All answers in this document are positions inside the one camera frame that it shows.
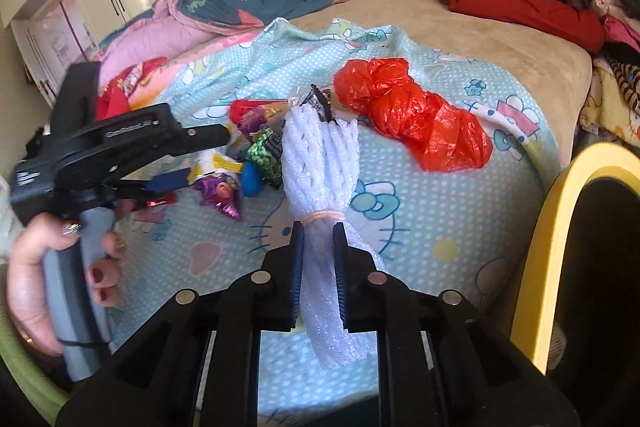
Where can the red snack wrapper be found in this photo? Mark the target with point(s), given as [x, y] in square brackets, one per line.
[245, 109]

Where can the yellow white snack wrapper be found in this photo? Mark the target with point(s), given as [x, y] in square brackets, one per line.
[215, 164]

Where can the red plastic bag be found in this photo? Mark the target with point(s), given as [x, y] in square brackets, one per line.
[425, 117]

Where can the person's left hand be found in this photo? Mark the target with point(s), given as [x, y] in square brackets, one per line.
[30, 277]

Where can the purple yellow snack wrapper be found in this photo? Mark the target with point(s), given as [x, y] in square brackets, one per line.
[257, 122]

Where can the light blue cartoon cat blanket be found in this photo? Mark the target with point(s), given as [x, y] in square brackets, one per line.
[425, 217]

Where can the dark brown snack wrapper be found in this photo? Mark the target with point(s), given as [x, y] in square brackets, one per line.
[321, 104]

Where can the small red foil wrapper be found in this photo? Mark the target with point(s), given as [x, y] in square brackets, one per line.
[160, 202]

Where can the purple foil wrapper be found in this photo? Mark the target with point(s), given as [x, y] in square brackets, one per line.
[220, 197]

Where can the red folded garment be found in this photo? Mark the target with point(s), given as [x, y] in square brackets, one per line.
[525, 7]

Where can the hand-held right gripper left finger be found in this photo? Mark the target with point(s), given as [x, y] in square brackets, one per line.
[300, 267]

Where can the green curved rim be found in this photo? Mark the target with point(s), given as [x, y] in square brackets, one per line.
[25, 372]

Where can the pink quilt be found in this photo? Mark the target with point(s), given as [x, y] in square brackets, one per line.
[165, 27]

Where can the beige bed blanket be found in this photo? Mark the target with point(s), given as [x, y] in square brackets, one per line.
[500, 72]

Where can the red cartoon printed cloth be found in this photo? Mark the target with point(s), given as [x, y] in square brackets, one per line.
[115, 99]

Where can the white foam net sleeve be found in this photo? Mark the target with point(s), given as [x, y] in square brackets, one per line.
[320, 167]

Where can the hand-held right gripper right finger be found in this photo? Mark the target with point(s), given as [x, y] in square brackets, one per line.
[341, 272]

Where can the yellow printed blanket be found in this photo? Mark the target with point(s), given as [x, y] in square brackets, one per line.
[610, 107]

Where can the green black snack wrapper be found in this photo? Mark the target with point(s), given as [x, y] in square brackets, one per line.
[265, 154]

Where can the yellow rimmed bin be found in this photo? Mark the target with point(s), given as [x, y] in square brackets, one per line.
[545, 227]

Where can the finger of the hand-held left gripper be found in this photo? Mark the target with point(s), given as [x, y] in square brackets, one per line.
[200, 137]
[170, 183]

